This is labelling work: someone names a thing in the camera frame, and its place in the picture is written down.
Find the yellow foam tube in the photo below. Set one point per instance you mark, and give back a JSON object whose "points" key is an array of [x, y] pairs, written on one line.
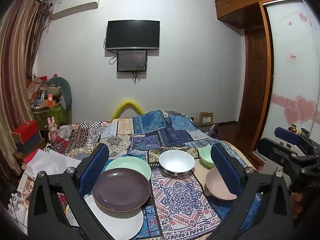
{"points": [[127, 103]]}

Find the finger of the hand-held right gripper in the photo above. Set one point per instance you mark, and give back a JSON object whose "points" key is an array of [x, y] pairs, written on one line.
{"points": [[277, 155], [287, 135]]}

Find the white cloth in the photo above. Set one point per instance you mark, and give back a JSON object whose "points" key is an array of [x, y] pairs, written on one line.
{"points": [[52, 163]]}

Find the red box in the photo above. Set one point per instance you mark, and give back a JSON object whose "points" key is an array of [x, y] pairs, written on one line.
{"points": [[25, 128]]}

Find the person's right hand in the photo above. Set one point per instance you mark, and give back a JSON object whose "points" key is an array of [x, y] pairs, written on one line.
{"points": [[297, 202]]}

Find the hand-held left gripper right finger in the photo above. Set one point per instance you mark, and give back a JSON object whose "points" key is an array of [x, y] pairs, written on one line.
{"points": [[226, 171]]}

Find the white air conditioner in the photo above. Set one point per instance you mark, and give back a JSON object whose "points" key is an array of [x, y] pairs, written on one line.
{"points": [[75, 5]]}

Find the white sliding door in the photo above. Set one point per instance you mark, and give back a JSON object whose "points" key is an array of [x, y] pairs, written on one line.
{"points": [[287, 85]]}

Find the white bowl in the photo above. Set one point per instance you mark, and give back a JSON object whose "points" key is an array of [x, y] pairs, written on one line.
{"points": [[176, 161]]}

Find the pink rabbit toy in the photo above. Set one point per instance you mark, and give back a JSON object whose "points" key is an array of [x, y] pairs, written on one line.
{"points": [[52, 128]]}

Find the striped brown curtain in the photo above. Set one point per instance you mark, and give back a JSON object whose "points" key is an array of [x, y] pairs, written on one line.
{"points": [[17, 67]]}

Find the pink bowl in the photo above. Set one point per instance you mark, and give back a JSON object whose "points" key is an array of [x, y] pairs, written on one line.
{"points": [[217, 187]]}

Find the black wall television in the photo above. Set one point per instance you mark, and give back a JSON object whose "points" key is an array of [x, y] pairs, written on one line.
{"points": [[132, 33]]}

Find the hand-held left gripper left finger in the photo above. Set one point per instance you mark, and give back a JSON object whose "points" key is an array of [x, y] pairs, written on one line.
{"points": [[96, 166]]}

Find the wooden door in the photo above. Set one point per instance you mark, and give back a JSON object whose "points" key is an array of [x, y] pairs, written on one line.
{"points": [[255, 80]]}

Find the cardboard box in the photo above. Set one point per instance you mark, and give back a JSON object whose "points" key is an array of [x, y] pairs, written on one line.
{"points": [[206, 118]]}

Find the paper notice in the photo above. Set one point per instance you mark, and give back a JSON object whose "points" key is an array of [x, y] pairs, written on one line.
{"points": [[292, 57]]}

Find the small black monitor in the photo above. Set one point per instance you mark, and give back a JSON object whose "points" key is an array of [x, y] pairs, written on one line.
{"points": [[131, 60]]}

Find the white plate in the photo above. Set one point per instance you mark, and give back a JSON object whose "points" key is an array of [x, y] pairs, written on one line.
{"points": [[117, 222]]}

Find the brown plate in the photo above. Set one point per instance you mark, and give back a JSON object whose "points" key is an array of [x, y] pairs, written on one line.
{"points": [[120, 190]]}

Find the green plate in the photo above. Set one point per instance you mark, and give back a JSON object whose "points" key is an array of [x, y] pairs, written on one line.
{"points": [[130, 165]]}

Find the patchwork blanket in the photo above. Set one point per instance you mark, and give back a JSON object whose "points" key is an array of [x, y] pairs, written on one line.
{"points": [[175, 195]]}

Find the green bowl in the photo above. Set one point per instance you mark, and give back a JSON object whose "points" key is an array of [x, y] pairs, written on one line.
{"points": [[206, 156]]}

